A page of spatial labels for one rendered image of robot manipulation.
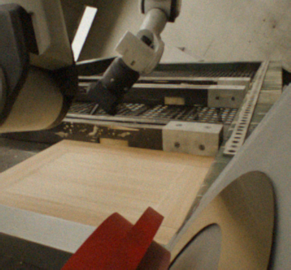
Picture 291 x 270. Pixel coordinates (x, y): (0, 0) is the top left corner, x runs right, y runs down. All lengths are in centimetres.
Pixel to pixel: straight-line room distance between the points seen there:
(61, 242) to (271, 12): 555
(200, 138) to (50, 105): 37
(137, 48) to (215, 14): 505
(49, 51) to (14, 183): 37
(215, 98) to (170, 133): 48
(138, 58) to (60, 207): 47
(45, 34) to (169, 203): 31
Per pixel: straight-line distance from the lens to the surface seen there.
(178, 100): 114
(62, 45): 32
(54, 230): 42
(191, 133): 63
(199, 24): 587
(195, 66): 217
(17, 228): 45
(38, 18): 31
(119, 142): 72
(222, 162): 54
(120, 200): 50
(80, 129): 77
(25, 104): 31
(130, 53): 82
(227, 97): 109
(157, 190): 52
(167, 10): 101
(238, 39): 575
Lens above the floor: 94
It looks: 10 degrees up
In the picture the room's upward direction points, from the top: 56 degrees counter-clockwise
